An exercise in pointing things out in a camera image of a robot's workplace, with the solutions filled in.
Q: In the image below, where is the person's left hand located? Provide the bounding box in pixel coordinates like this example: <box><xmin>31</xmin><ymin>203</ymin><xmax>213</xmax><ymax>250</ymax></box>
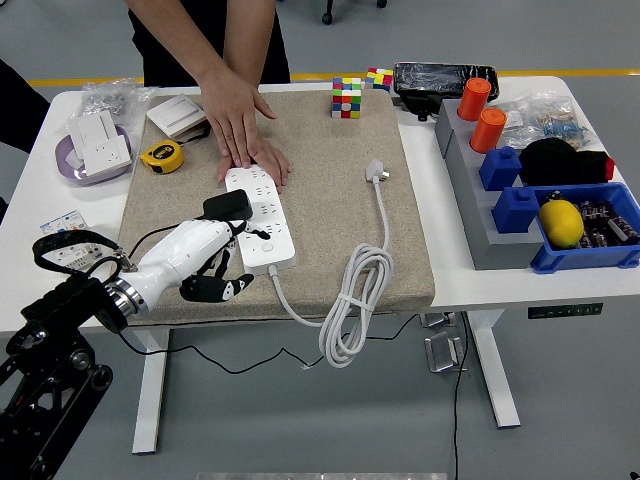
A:
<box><xmin>217</xmin><ymin>139</ymin><xmax>293</xmax><ymax>189</ymax></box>

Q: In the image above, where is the person's right hand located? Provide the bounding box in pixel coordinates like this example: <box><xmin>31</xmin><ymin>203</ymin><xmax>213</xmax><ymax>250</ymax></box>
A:
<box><xmin>199</xmin><ymin>67</ymin><xmax>278</xmax><ymax>170</ymax></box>

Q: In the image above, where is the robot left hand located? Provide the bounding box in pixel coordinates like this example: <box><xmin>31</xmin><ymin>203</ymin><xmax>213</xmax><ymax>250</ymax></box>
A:
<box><xmin>132</xmin><ymin>218</ymin><xmax>275</xmax><ymax>306</ymax></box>

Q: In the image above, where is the black plug with cord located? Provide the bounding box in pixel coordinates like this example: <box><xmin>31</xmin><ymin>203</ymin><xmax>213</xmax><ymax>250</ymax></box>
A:
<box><xmin>117</xmin><ymin>188</ymin><xmax>419</xmax><ymax>375</ymax></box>

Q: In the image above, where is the white power strip with cord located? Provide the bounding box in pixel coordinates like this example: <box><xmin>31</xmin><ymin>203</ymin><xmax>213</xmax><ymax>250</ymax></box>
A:
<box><xmin>223</xmin><ymin>157</ymin><xmax>396</xmax><ymax>369</ymax></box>

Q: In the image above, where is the grey-brown mat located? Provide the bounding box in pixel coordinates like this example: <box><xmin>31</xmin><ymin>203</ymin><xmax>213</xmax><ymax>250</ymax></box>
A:
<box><xmin>117</xmin><ymin>88</ymin><xmax>436</xmax><ymax>326</ymax></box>

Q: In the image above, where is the person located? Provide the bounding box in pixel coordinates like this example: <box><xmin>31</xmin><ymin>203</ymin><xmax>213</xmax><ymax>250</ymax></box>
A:
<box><xmin>0</xmin><ymin>58</ymin><xmax>51</xmax><ymax>154</ymax></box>
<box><xmin>127</xmin><ymin>0</ymin><xmax>291</xmax><ymax>89</ymax></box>

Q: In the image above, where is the large colourful puzzle cube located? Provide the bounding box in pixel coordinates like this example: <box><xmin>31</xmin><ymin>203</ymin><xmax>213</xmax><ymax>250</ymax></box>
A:
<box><xmin>330</xmin><ymin>76</ymin><xmax>363</xmax><ymax>121</ymax></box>

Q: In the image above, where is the purple dish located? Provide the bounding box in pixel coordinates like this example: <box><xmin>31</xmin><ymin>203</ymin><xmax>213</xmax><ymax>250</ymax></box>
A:
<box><xmin>53</xmin><ymin>124</ymin><xmax>134</xmax><ymax>188</ymax></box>

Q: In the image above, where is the white blue circuit breaker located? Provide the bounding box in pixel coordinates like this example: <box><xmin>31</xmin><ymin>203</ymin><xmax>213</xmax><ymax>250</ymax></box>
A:
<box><xmin>39</xmin><ymin>209</ymin><xmax>109</xmax><ymax>266</ymax></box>

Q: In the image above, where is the white socket panel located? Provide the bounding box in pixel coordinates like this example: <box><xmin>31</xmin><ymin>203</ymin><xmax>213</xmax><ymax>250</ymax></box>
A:
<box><xmin>80</xmin><ymin>135</ymin><xmax>133</xmax><ymax>178</ymax></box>

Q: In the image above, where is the clear bag of screws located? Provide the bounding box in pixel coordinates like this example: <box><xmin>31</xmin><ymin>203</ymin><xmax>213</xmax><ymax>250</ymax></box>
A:
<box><xmin>79</xmin><ymin>77</ymin><xmax>157</xmax><ymax>126</ymax></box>

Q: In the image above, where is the small colourful puzzle cube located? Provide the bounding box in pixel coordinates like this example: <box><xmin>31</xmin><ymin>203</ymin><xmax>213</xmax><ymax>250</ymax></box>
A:
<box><xmin>363</xmin><ymin>67</ymin><xmax>395</xmax><ymax>94</ymax></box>

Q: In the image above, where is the black office chair base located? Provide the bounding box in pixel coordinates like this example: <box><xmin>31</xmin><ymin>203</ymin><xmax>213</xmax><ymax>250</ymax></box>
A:
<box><xmin>319</xmin><ymin>0</ymin><xmax>389</xmax><ymax>26</ymax></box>

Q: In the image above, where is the small white panel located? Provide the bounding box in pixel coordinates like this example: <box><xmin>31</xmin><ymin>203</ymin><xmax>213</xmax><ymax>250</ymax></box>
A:
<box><xmin>62</xmin><ymin>148</ymin><xmax>86</xmax><ymax>174</ymax></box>

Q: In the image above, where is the white table leg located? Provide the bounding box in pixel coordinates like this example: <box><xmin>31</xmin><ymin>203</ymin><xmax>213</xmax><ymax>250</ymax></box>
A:
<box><xmin>131</xmin><ymin>327</ymin><xmax>171</xmax><ymax>456</ymax></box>
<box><xmin>462</xmin><ymin>308</ymin><xmax>522</xmax><ymax>430</ymax></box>

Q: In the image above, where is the black case in plastic wrap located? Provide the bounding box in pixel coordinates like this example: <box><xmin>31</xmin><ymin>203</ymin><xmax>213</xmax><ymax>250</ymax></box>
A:
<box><xmin>391</xmin><ymin>60</ymin><xmax>500</xmax><ymax>122</ymax></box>

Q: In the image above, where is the black table control panel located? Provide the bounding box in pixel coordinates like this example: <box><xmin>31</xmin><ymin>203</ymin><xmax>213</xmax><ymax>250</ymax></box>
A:
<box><xmin>526</xmin><ymin>301</ymin><xmax>604</xmax><ymax>321</ymax></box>

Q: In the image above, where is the grey stepped block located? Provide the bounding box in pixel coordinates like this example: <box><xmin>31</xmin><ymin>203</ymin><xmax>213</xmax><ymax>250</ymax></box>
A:
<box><xmin>433</xmin><ymin>97</ymin><xmax>547</xmax><ymax>272</ymax></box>

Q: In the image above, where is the orange cylinder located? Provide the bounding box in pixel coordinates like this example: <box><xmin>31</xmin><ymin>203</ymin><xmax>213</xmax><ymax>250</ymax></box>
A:
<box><xmin>456</xmin><ymin>77</ymin><xmax>493</xmax><ymax>123</ymax></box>
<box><xmin>468</xmin><ymin>107</ymin><xmax>508</xmax><ymax>155</ymax></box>

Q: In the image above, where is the blue block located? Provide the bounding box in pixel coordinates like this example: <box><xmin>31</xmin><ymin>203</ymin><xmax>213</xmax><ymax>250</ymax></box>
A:
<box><xmin>478</xmin><ymin>145</ymin><xmax>523</xmax><ymax>193</ymax></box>
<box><xmin>490</xmin><ymin>185</ymin><xmax>542</xmax><ymax>235</ymax></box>

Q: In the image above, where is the blue plastic bin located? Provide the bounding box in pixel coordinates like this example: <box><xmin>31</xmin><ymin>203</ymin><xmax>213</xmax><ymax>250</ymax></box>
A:
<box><xmin>529</xmin><ymin>180</ymin><xmax>640</xmax><ymax>275</ymax></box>

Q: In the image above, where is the dark maroon capacitor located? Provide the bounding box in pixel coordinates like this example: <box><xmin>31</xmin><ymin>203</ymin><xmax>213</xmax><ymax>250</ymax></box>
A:
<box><xmin>606</xmin><ymin>213</ymin><xmax>640</xmax><ymax>247</ymax></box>
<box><xmin>577</xmin><ymin>224</ymin><xmax>617</xmax><ymax>250</ymax></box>
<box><xmin>577</xmin><ymin>198</ymin><xmax>620</xmax><ymax>225</ymax></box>

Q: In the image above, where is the clear bag of components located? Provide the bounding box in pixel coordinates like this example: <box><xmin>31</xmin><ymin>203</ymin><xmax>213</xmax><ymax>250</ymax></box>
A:
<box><xmin>497</xmin><ymin>92</ymin><xmax>576</xmax><ymax>149</ymax></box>

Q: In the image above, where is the yellow lemon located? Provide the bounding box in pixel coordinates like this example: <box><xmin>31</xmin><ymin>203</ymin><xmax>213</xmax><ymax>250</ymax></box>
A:
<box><xmin>537</xmin><ymin>199</ymin><xmax>585</xmax><ymax>250</ymax></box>

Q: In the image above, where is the black cloth with red patch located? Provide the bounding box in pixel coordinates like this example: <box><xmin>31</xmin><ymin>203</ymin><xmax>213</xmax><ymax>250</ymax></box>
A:
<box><xmin>517</xmin><ymin>136</ymin><xmax>616</xmax><ymax>188</ymax></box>

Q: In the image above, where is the clear bag of blue resistors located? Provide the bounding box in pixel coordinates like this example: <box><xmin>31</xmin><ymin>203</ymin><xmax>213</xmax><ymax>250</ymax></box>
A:
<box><xmin>539</xmin><ymin>107</ymin><xmax>599</xmax><ymax>151</ymax></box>

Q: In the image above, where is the white wall switch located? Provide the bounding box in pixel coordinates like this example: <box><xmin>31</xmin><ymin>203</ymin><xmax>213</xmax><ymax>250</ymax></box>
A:
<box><xmin>145</xmin><ymin>94</ymin><xmax>208</xmax><ymax>139</ymax></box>

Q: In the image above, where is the white switch panel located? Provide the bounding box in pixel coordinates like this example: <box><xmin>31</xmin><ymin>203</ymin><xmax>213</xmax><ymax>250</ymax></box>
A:
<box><xmin>66</xmin><ymin>110</ymin><xmax>120</xmax><ymax>157</ymax></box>

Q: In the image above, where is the black hanging cable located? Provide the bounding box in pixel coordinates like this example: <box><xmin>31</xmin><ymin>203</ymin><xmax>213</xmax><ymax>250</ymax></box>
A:
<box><xmin>450</xmin><ymin>310</ymin><xmax>470</xmax><ymax>480</ymax></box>

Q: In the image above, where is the silver metal bracket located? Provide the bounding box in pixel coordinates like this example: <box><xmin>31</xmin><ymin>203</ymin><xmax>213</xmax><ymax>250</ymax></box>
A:
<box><xmin>419</xmin><ymin>311</ymin><xmax>457</xmax><ymax>330</ymax></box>
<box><xmin>423</xmin><ymin>329</ymin><xmax>467</xmax><ymax>374</ymax></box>

